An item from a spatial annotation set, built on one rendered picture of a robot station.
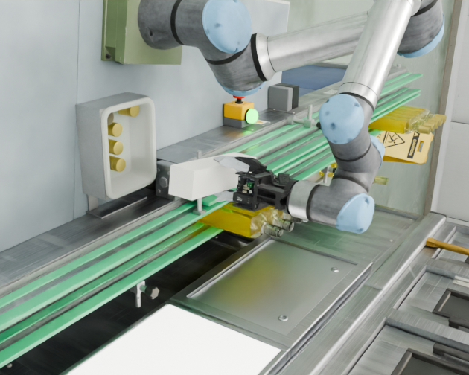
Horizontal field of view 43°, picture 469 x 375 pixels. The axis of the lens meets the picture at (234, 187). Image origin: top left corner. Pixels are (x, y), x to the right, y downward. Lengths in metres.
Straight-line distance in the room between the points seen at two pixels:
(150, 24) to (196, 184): 0.42
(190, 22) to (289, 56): 0.24
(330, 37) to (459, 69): 6.02
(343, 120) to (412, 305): 0.72
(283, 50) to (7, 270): 0.77
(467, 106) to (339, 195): 6.34
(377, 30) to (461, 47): 6.17
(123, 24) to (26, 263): 0.57
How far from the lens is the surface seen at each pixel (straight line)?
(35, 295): 1.24
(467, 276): 1.78
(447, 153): 7.61
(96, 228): 1.44
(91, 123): 1.41
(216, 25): 1.32
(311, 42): 1.40
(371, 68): 1.13
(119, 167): 1.48
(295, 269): 1.63
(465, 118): 7.46
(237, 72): 1.42
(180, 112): 1.73
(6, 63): 1.31
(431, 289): 1.71
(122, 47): 1.43
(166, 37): 1.42
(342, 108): 1.05
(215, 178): 1.26
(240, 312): 1.44
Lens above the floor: 1.80
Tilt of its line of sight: 31 degrees down
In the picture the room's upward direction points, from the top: 105 degrees clockwise
